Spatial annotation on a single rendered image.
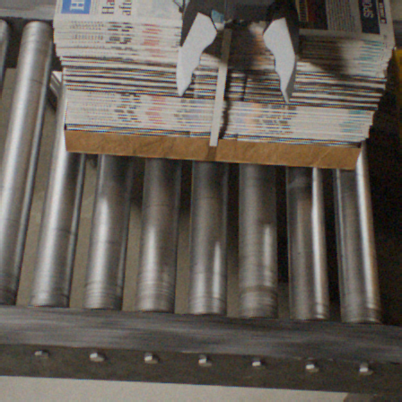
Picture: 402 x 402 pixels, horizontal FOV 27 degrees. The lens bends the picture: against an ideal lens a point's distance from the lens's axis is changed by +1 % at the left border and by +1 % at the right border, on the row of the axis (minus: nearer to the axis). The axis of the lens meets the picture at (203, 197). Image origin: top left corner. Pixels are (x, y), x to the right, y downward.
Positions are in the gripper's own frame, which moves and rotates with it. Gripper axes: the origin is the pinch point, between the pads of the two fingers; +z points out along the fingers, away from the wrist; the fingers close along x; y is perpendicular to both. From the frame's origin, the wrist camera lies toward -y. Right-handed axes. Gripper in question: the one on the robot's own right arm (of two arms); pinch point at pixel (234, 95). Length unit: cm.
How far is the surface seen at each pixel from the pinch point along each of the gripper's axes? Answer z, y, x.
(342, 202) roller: 19.2, 16.1, -16.6
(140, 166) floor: 54, 105, 16
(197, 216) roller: 20.9, 12.5, 2.6
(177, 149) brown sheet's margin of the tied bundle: 12.2, 14.0, 5.9
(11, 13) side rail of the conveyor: 2.2, 38.2, 31.5
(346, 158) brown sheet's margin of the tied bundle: 12.1, 14.2, -15.9
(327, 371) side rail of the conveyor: 34.4, -0.8, -14.3
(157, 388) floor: 85, 59, 8
